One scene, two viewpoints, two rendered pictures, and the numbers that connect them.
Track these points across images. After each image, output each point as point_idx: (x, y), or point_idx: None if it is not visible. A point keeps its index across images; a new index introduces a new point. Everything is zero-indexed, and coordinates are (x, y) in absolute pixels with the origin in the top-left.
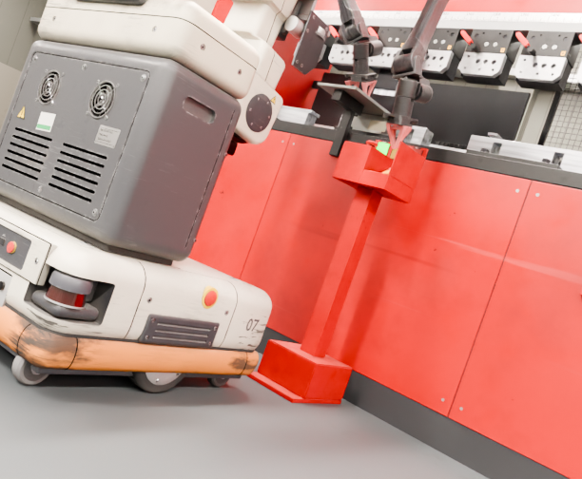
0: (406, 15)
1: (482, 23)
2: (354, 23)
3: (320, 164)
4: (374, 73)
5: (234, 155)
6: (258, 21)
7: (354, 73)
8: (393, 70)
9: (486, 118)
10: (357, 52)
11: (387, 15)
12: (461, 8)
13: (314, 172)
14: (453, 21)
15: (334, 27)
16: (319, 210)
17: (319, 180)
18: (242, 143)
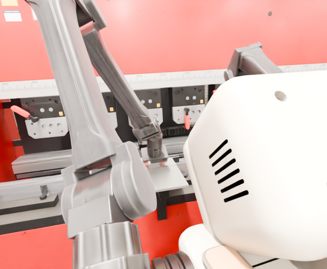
0: (149, 77)
1: (220, 78)
2: (153, 127)
3: (150, 227)
4: (165, 147)
5: (41, 256)
6: None
7: (153, 158)
8: None
9: (166, 101)
10: (156, 145)
11: (128, 79)
12: (199, 66)
13: (147, 234)
14: (196, 79)
15: None
16: (166, 252)
17: (155, 236)
18: (44, 245)
